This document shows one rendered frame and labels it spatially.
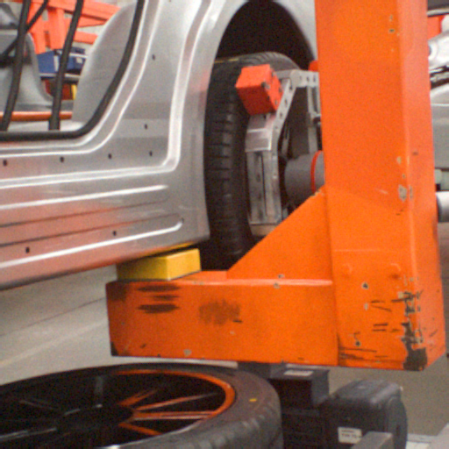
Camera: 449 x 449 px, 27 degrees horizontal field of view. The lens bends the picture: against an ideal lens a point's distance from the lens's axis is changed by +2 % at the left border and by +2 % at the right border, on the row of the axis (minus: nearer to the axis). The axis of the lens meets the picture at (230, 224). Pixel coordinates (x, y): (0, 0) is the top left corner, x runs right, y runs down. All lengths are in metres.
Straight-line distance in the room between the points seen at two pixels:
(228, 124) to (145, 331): 0.53
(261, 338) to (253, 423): 0.31
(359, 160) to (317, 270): 0.23
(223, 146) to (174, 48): 0.25
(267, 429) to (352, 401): 0.45
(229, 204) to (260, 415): 0.68
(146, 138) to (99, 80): 0.35
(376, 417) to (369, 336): 0.31
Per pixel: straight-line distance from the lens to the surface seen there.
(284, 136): 2.44
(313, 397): 2.06
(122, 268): 1.97
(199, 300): 1.86
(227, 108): 2.16
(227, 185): 2.10
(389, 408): 2.02
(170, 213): 1.91
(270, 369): 2.44
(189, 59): 2.04
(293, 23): 2.58
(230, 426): 1.50
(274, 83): 2.16
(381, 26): 1.68
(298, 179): 2.30
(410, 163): 1.67
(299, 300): 1.76
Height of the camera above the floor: 0.94
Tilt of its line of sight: 4 degrees down
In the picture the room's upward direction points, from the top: 4 degrees counter-clockwise
